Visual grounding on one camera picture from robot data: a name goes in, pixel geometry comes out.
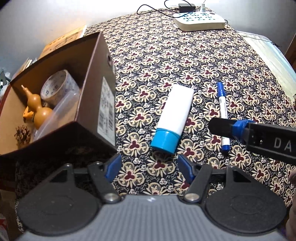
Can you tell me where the blue white marker pen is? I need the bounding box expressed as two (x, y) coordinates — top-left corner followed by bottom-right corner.
(217, 82), (230, 156)

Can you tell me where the white tube blue cap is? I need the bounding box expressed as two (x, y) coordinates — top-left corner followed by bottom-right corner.
(151, 84), (194, 154)

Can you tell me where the brown calabash gourd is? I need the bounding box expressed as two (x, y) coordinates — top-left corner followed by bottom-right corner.
(21, 85), (53, 130)

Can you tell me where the brown cardboard box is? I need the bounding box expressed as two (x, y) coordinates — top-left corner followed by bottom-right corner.
(1, 33), (116, 158)

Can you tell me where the light green mat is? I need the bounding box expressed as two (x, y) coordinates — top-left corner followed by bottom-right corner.
(237, 31), (295, 101)

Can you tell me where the small pine cone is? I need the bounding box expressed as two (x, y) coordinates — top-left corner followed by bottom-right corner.
(14, 126), (31, 145)

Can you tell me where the patterned tape roll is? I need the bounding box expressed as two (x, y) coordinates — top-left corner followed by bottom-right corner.
(40, 69), (79, 106)

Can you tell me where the yellow tape measure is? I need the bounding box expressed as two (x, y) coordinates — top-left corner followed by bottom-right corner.
(23, 109), (34, 123)

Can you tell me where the floral patterned tablecloth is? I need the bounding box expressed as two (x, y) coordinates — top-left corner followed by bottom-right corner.
(85, 13), (295, 206)

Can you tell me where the white power strip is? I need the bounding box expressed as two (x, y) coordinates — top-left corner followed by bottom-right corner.
(173, 11), (225, 32)

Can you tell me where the black power adapter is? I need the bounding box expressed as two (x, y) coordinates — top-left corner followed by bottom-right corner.
(179, 3), (196, 13)

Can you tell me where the stack of books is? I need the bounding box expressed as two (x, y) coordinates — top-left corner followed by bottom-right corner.
(11, 58), (38, 79)

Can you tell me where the yellow book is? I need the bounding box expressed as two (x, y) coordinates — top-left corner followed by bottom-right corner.
(39, 25), (87, 59)

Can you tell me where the black thin cable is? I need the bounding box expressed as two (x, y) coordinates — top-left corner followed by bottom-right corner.
(136, 0), (195, 19)

